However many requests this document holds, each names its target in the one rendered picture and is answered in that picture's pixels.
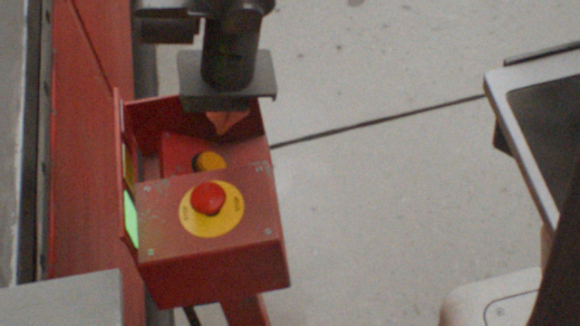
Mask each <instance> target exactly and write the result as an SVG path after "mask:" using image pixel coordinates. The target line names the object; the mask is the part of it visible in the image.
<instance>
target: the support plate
mask: <svg viewBox="0 0 580 326"><path fill-rule="evenodd" d="M0 326H124V302H123V279H122V272H121V270H120V269H113V270H109V271H103V272H98V273H88V274H83V275H77V276H73V277H69V276H67V277H62V278H57V279H52V280H46V281H40V282H36V283H27V284H22V285H16V286H11V287H5V288H1V289H0Z"/></svg>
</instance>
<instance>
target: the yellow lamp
mask: <svg viewBox="0 0 580 326"><path fill-rule="evenodd" d="M122 156H123V177H124V179H125V181H126V183H127V185H128V188H129V190H130V192H131V194H132V196H133V198H134V199H135V190H134V171H133V165H132V163H131V159H130V157H129V155H128V153H127V150H126V148H125V147H124V145H123V144H122Z"/></svg>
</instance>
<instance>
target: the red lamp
mask: <svg viewBox="0 0 580 326"><path fill-rule="evenodd" d="M121 114H122V133H123V136H124V138H125V139H126V142H127V144H128V146H129V148H130V152H131V154H132V135H131V122H130V119H129V117H128V115H127V112H126V110H125V109H124V104H123V101H121Z"/></svg>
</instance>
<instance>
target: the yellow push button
mask: <svg viewBox="0 0 580 326"><path fill-rule="evenodd" d="M218 168H227V164H226V161H225V160H224V159H223V158H222V157H221V156H219V155H218V154H217V153H215V152H212V151H205V152H203V153H201V154H200V156H199V157H198V159H197V161H196V169H197V171H198V172H202V171H208V170H212V169H218Z"/></svg>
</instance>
